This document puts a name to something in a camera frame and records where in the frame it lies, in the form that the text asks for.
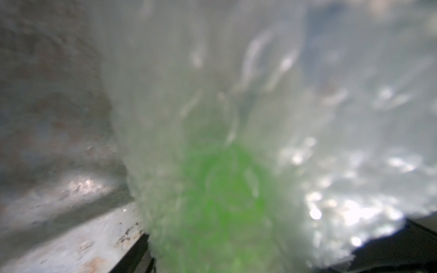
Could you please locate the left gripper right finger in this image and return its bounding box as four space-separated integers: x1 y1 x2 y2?
317 220 437 273

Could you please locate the green plastic wine glass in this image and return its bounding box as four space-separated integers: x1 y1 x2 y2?
150 143 281 273

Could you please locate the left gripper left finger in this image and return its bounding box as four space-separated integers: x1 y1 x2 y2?
110 234 155 273

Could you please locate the clear bubble wrap sheet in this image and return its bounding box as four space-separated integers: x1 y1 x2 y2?
91 1 437 273

